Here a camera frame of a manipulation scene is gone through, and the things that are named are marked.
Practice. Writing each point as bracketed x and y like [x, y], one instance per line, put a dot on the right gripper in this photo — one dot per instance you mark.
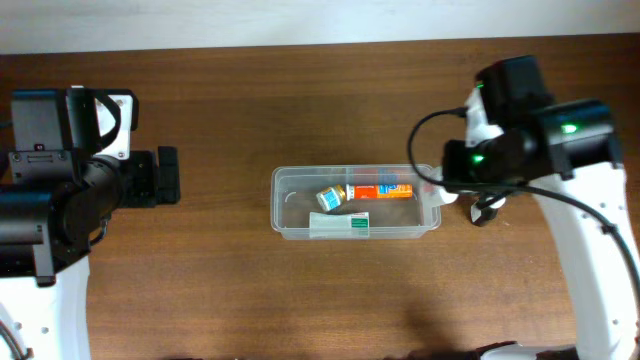
[451, 163]

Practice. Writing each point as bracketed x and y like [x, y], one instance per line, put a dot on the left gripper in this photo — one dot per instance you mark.
[148, 166]

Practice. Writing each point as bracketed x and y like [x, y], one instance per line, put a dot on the dark bottle white cap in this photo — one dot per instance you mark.
[485, 209]

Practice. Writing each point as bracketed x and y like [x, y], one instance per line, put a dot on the clear plastic container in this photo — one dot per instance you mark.
[293, 199]

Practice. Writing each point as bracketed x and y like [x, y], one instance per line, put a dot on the small jar gold lid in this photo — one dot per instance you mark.
[331, 198]

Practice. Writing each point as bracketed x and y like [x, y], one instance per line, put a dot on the orange Redoxon tube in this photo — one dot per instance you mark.
[379, 191]

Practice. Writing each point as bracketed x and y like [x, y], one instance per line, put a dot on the white green Panadol box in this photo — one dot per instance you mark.
[347, 226]

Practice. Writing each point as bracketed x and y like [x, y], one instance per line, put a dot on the white spray bottle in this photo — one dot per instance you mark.
[436, 195]

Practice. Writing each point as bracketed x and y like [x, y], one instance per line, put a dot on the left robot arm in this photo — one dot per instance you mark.
[47, 236]

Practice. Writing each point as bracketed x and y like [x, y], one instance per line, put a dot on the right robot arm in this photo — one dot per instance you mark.
[568, 156]

